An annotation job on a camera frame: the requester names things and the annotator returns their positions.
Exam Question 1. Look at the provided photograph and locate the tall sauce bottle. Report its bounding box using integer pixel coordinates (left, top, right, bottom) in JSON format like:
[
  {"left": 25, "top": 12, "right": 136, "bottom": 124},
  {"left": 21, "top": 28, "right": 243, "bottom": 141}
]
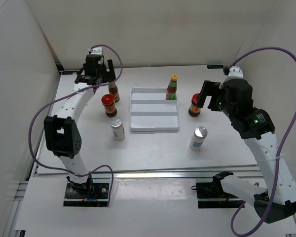
[
  {"left": 166, "top": 74, "right": 178, "bottom": 100},
  {"left": 108, "top": 83, "right": 120, "bottom": 103}
]

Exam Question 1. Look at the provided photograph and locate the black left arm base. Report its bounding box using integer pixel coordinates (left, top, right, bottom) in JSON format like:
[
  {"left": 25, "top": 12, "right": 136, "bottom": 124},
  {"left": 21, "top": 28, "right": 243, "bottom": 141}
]
[{"left": 63, "top": 183, "right": 111, "bottom": 207}]

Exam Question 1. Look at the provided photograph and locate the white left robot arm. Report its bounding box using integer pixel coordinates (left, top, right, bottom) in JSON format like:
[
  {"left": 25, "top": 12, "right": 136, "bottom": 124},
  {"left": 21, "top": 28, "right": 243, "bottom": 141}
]
[{"left": 44, "top": 54, "right": 116, "bottom": 198}]

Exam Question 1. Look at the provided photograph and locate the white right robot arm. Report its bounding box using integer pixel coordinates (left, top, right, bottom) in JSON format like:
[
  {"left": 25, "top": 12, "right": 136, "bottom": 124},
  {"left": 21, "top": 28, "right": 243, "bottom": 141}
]
[{"left": 197, "top": 79, "right": 296, "bottom": 224}]

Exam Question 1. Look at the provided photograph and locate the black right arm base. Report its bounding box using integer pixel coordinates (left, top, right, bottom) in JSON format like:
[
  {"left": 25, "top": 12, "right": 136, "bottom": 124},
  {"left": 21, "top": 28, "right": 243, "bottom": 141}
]
[{"left": 191, "top": 182, "right": 242, "bottom": 209}]

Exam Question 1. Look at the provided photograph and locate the left red-lid sauce jar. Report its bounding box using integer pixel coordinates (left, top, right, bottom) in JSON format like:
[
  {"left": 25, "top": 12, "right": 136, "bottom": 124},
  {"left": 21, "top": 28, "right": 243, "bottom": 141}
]
[{"left": 101, "top": 94, "right": 117, "bottom": 118}]

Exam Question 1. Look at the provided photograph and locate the red-lid sauce jar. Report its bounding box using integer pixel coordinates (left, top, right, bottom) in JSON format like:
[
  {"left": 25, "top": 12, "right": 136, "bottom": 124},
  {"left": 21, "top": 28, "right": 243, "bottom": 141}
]
[
  {"left": 101, "top": 94, "right": 117, "bottom": 118},
  {"left": 188, "top": 93, "right": 201, "bottom": 117}
]

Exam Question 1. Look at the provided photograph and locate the right red-lid sauce jar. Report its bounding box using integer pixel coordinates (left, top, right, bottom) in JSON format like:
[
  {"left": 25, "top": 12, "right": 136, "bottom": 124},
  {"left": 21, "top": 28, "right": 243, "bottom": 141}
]
[{"left": 188, "top": 93, "right": 201, "bottom": 117}]

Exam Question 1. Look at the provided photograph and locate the right white shaker bottle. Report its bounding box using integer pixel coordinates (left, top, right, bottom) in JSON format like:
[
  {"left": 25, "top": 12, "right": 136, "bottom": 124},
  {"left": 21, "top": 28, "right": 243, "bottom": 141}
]
[{"left": 189, "top": 126, "right": 208, "bottom": 150}]

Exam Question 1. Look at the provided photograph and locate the white shaker bottle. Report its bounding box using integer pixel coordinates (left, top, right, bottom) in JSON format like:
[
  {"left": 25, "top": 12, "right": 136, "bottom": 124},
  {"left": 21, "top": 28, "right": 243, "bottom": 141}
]
[
  {"left": 189, "top": 126, "right": 208, "bottom": 150},
  {"left": 110, "top": 118, "right": 125, "bottom": 141}
]

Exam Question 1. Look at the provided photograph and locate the left white shaker bottle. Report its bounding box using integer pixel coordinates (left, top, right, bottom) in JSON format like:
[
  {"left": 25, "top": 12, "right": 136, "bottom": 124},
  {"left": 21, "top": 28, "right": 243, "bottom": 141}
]
[{"left": 110, "top": 118, "right": 125, "bottom": 141}]

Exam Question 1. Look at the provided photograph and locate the white tiered organizer tray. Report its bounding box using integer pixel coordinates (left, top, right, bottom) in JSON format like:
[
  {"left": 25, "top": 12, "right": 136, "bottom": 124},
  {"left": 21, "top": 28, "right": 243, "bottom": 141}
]
[{"left": 129, "top": 87, "right": 180, "bottom": 133}]

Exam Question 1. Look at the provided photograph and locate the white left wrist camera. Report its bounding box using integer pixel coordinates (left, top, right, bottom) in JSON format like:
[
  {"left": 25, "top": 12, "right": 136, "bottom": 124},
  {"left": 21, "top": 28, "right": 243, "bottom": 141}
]
[{"left": 88, "top": 47, "right": 103, "bottom": 55}]

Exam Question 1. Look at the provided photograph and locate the right black corner bracket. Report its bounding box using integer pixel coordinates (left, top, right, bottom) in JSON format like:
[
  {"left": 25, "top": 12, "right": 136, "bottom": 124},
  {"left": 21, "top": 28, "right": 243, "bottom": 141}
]
[{"left": 207, "top": 65, "right": 224, "bottom": 69}]

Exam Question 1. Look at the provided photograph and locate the black corner bracket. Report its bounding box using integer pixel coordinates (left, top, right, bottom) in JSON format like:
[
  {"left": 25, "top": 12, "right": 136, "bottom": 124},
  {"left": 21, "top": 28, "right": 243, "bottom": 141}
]
[
  {"left": 207, "top": 65, "right": 224, "bottom": 69},
  {"left": 61, "top": 71, "right": 78, "bottom": 75}
]

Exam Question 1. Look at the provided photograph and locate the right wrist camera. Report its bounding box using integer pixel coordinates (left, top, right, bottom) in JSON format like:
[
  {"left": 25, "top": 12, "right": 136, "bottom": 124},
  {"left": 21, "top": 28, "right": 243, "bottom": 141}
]
[{"left": 222, "top": 66, "right": 244, "bottom": 88}]

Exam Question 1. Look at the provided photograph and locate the aluminium right rail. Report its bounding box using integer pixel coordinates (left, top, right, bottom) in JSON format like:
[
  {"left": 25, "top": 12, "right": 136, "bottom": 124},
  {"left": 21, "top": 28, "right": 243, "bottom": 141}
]
[{"left": 224, "top": 66, "right": 245, "bottom": 87}]

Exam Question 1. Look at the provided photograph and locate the aluminium rail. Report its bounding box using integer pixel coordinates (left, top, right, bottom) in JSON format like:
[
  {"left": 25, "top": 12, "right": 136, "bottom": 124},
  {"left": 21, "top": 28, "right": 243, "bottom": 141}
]
[
  {"left": 224, "top": 66, "right": 245, "bottom": 87},
  {"left": 31, "top": 165, "right": 262, "bottom": 179}
]

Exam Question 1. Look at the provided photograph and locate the left black corner bracket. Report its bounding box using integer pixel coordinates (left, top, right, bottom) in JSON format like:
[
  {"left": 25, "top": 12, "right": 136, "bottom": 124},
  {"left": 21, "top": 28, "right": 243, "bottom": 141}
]
[{"left": 61, "top": 71, "right": 78, "bottom": 75}]

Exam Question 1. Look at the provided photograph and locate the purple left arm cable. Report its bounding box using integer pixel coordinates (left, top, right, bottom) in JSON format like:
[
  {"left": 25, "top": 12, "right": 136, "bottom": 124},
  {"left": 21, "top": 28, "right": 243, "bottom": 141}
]
[{"left": 29, "top": 44, "right": 124, "bottom": 207}]

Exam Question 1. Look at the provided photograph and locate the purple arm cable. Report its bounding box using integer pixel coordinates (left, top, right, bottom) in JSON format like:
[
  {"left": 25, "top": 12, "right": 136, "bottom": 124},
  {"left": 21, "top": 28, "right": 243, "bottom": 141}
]
[
  {"left": 29, "top": 44, "right": 124, "bottom": 207},
  {"left": 228, "top": 47, "right": 296, "bottom": 237}
]

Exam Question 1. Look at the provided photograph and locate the aluminium front rail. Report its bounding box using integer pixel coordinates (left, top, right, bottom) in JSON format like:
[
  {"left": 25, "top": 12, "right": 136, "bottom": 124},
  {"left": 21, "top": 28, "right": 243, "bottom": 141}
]
[{"left": 31, "top": 165, "right": 262, "bottom": 179}]

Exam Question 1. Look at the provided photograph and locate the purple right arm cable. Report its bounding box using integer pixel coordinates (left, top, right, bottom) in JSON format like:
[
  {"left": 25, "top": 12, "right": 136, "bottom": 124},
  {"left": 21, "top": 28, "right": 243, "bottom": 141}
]
[{"left": 228, "top": 47, "right": 296, "bottom": 237}]

